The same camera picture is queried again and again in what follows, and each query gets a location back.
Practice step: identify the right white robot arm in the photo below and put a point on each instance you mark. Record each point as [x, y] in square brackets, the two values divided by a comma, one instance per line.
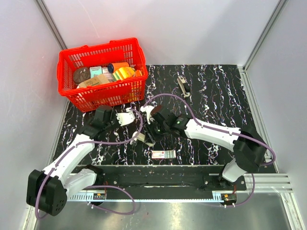
[246, 144]

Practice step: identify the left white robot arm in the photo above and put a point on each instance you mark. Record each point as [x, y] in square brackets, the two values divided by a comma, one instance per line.
[50, 188]

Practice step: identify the white staple box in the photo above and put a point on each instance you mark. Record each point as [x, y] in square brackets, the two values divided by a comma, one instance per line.
[163, 154]

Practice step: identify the orange cylinder can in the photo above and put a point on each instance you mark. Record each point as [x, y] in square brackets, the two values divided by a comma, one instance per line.
[112, 67]

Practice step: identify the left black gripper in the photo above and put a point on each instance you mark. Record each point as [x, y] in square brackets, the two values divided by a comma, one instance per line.
[118, 125]

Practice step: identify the brown cardboard box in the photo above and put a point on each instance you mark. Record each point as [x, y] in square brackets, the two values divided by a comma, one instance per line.
[98, 80]

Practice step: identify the black marble pattern mat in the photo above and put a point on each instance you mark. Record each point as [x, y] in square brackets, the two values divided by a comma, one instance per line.
[217, 96]

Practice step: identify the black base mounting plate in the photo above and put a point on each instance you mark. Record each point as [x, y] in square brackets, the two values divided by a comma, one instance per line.
[197, 176]

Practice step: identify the teal white box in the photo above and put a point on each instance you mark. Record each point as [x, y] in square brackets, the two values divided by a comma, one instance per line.
[95, 71]

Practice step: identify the yellow green box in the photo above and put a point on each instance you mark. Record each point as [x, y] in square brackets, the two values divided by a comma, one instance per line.
[123, 73]

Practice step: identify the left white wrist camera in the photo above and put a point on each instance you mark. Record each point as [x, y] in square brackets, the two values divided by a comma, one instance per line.
[125, 118]

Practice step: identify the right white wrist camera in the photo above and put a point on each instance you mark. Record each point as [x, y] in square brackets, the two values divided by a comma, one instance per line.
[148, 109]

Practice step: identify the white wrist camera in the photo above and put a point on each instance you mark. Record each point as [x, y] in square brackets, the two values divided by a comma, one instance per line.
[148, 109]
[125, 118]

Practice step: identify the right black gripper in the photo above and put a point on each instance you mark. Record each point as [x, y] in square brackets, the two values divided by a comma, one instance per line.
[156, 137]

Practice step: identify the red plastic shopping basket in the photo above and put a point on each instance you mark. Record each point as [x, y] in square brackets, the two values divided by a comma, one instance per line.
[111, 74]

